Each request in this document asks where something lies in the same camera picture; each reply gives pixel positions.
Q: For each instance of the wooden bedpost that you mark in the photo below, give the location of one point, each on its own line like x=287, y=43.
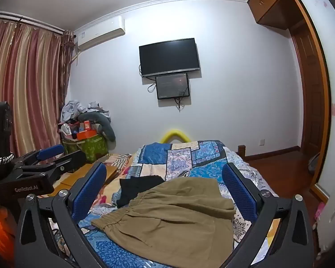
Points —
x=241, y=150

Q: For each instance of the wooden overhead cabinet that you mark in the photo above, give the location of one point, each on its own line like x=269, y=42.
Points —
x=268, y=0

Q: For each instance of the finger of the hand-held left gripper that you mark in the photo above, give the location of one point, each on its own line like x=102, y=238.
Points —
x=51, y=150
x=69, y=162

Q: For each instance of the small black wall monitor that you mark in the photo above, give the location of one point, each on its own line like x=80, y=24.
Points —
x=171, y=86

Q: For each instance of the blue patchwork blanket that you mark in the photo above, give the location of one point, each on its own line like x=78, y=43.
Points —
x=184, y=156

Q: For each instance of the person's left hand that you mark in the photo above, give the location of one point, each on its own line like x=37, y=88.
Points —
x=2, y=229

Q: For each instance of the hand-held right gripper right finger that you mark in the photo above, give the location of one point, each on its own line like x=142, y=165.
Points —
x=238, y=192

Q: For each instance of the striped pink curtain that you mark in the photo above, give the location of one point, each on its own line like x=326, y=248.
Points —
x=30, y=89

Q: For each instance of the yellow foam tube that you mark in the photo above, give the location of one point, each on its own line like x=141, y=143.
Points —
x=174, y=132

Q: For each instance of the green patterned bag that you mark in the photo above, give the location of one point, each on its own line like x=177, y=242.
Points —
x=92, y=148

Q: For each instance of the white wall socket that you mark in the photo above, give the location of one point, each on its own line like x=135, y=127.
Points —
x=262, y=142

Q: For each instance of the grey bag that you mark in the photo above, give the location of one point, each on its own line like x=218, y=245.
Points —
x=313, y=164

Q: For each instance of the grey plush pillow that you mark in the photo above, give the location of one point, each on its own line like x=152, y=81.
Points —
x=106, y=128

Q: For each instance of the pink object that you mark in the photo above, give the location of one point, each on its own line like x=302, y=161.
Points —
x=320, y=212

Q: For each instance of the orange box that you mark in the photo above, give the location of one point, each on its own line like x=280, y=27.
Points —
x=85, y=134

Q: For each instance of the khaki pants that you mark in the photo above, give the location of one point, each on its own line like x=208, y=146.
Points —
x=170, y=223

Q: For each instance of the floral bed sheet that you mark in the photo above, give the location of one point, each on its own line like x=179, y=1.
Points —
x=121, y=167

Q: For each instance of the black wall television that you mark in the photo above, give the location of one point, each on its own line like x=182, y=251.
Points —
x=169, y=55

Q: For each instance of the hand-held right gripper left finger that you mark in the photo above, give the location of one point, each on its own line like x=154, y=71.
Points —
x=89, y=191

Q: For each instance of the black garment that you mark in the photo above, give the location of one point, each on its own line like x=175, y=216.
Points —
x=134, y=187

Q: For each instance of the white air conditioner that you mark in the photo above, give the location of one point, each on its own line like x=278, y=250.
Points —
x=100, y=33

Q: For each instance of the brown wooden door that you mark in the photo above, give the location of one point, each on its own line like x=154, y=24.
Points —
x=310, y=89

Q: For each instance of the pile of grey clothes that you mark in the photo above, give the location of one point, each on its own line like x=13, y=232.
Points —
x=72, y=110

